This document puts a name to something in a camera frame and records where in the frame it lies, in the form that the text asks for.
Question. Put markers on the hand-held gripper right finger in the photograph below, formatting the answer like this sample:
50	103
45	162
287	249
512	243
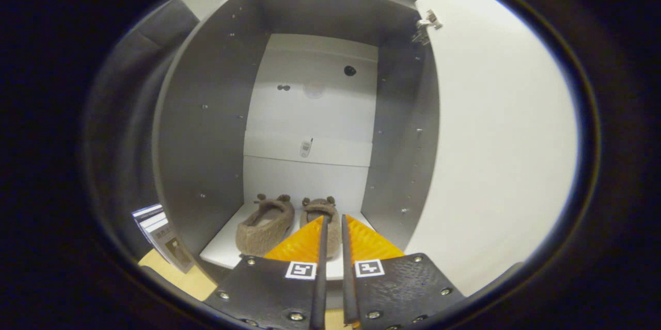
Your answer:
348	278

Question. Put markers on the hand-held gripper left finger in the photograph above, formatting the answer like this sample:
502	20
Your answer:
320	278

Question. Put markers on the brown fuzzy slipper shoe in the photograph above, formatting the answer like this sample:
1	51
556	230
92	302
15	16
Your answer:
263	232
316	211

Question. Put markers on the grey shoe cabinet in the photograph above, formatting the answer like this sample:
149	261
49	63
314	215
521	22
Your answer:
206	139

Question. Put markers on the white shoe cabinet door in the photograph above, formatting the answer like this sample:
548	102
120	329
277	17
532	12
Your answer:
501	154

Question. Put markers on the white cabinet shelf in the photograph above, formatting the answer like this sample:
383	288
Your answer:
222	252

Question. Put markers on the metal door hinge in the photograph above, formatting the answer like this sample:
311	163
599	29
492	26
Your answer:
426	25

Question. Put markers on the grey cover book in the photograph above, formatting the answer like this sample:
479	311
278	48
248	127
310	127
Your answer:
175	252

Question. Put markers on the black backdrop cloth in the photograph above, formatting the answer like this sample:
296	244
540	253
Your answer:
129	113

